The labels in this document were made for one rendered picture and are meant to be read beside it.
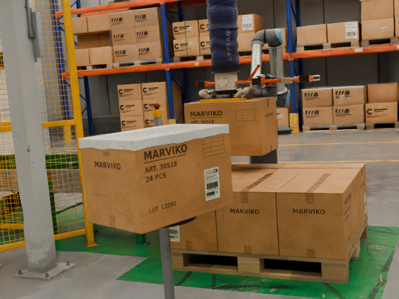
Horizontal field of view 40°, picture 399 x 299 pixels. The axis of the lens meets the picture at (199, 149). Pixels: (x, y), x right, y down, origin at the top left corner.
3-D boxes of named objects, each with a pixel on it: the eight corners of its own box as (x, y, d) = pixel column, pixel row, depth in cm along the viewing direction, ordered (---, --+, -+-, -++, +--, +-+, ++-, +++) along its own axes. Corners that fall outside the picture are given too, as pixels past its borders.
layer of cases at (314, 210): (162, 248, 370) (158, 190, 364) (218, 211, 460) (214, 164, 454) (345, 260, 321) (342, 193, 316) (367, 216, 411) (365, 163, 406)
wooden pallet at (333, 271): (164, 269, 371) (162, 248, 370) (219, 228, 462) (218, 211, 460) (347, 284, 322) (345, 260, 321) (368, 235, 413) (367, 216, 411)
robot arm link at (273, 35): (271, 102, 509) (264, 26, 467) (291, 101, 505) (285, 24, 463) (270, 111, 497) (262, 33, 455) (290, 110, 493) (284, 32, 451)
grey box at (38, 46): (17, 59, 377) (12, 15, 374) (22, 59, 382) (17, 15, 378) (40, 57, 369) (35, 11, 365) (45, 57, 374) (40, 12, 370)
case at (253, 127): (187, 156, 420) (183, 103, 415) (208, 148, 456) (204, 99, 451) (262, 155, 396) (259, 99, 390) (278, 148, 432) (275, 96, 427)
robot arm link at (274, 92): (263, 101, 446) (263, 86, 444) (278, 101, 443) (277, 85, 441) (262, 102, 437) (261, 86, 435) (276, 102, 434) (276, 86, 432)
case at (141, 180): (141, 234, 233) (132, 140, 228) (86, 222, 261) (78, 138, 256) (234, 204, 276) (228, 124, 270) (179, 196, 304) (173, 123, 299)
